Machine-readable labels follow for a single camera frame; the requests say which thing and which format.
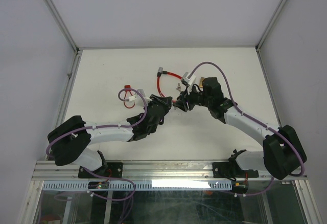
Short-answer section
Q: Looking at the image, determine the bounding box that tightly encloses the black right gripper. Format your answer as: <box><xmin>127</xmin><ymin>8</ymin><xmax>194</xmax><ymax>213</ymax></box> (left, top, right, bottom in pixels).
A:
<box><xmin>172</xmin><ymin>84</ymin><xmax>212</xmax><ymax>113</ymax></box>

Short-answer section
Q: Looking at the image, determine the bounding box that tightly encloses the large brass padlock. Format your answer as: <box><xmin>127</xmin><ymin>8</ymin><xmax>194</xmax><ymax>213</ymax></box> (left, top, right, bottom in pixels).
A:
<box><xmin>199</xmin><ymin>77</ymin><xmax>205</xmax><ymax>88</ymax></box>

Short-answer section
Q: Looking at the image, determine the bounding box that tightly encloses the red cable lock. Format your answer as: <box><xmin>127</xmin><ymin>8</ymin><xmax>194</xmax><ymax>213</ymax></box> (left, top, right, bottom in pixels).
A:
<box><xmin>156</xmin><ymin>66</ymin><xmax>183</xmax><ymax>102</ymax></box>

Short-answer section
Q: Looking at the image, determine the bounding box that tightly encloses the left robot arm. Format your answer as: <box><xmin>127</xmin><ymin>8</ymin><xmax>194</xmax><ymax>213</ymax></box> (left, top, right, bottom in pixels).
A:
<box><xmin>47</xmin><ymin>95</ymin><xmax>173</xmax><ymax>177</ymax></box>

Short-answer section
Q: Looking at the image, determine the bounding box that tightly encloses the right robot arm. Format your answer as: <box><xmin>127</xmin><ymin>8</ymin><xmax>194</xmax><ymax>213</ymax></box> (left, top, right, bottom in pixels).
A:
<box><xmin>173</xmin><ymin>76</ymin><xmax>307</xmax><ymax>180</ymax></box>

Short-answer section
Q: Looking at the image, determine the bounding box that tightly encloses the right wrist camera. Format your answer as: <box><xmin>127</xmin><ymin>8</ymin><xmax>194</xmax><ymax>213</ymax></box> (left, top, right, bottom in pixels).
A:
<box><xmin>181</xmin><ymin>72</ymin><xmax>196</xmax><ymax>93</ymax></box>

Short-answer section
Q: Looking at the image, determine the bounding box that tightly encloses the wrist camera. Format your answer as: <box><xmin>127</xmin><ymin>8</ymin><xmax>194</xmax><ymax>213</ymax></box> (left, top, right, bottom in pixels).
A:
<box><xmin>128</xmin><ymin>89</ymin><xmax>145</xmax><ymax>103</ymax></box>
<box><xmin>181</xmin><ymin>72</ymin><xmax>196</xmax><ymax>93</ymax></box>

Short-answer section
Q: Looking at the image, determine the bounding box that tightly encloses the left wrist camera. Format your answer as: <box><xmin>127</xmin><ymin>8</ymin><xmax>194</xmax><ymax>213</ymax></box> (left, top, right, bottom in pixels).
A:
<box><xmin>128</xmin><ymin>89</ymin><xmax>145</xmax><ymax>103</ymax></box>

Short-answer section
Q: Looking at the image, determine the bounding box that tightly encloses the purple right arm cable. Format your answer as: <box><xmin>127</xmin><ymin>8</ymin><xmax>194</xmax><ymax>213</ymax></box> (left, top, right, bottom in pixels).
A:
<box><xmin>190</xmin><ymin>61</ymin><xmax>307</xmax><ymax>198</ymax></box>

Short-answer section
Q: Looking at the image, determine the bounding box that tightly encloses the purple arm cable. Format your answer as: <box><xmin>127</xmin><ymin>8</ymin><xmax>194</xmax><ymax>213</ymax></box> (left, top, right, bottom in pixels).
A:
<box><xmin>45</xmin><ymin>87</ymin><xmax>149</xmax><ymax>158</ymax></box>
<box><xmin>190</xmin><ymin>61</ymin><xmax>307</xmax><ymax>198</ymax></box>

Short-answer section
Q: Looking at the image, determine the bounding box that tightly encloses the aluminium mounting rail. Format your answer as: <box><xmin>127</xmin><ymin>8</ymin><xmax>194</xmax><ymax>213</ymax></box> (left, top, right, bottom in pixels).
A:
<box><xmin>32</xmin><ymin>160</ymin><xmax>306</xmax><ymax>181</ymax></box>

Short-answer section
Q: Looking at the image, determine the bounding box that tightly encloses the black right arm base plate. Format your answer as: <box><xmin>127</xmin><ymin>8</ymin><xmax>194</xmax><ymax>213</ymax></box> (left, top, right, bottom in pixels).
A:
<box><xmin>212</xmin><ymin>162</ymin><xmax>259</xmax><ymax>181</ymax></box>

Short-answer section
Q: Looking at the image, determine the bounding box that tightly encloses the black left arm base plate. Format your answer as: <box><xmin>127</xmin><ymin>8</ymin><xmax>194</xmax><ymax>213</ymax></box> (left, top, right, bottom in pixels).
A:
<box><xmin>78</xmin><ymin>162</ymin><xmax>123</xmax><ymax>178</ymax></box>

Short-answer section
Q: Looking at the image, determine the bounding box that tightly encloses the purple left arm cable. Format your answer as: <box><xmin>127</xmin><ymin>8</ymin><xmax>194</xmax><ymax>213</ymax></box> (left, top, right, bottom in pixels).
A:
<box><xmin>45</xmin><ymin>87</ymin><xmax>149</xmax><ymax>158</ymax></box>

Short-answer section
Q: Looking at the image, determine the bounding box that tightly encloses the white slotted cable duct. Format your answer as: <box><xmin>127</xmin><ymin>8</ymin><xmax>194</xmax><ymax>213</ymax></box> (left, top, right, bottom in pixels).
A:
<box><xmin>43</xmin><ymin>180</ymin><xmax>232</xmax><ymax>191</ymax></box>

